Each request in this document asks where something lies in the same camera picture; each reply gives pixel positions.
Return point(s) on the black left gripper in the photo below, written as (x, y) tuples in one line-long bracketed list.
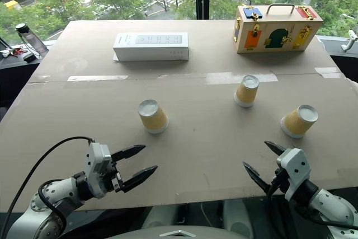
[(116, 181)]

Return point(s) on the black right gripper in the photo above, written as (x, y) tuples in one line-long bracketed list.
[(281, 183)]

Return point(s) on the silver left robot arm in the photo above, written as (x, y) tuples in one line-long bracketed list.
[(60, 191)]

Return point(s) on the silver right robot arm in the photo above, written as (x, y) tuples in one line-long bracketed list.
[(332, 205)]

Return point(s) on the yellow paper cup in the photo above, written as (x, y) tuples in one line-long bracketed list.
[(246, 92), (153, 118), (297, 122)]

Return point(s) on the pale rounded robot leg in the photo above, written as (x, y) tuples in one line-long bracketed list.
[(237, 218), (160, 218)]

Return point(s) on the grey robot torso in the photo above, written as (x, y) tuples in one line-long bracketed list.
[(179, 234)]

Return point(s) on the wide clear tape strip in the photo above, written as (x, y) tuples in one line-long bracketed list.
[(240, 77)]

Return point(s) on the long clear tape strip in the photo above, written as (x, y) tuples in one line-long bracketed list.
[(96, 78)]

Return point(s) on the short clear tape strip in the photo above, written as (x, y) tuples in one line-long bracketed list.
[(327, 71)]

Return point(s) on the white rectangular carton box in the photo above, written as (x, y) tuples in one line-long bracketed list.
[(152, 46)]

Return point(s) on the small black round object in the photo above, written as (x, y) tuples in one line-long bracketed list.
[(29, 57)]

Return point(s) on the clear water bottle black cap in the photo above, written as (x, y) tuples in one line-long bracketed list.
[(33, 40)]

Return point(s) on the bunch of keys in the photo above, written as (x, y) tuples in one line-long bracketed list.
[(12, 52)]

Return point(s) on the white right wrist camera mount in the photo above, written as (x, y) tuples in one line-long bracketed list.
[(296, 166)]

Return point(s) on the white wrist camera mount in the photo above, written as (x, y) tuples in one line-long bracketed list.
[(296, 166), (96, 166)]

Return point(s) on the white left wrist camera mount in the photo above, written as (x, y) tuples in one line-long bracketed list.
[(96, 166)]

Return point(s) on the white security camera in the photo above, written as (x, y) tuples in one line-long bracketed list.
[(349, 40)]

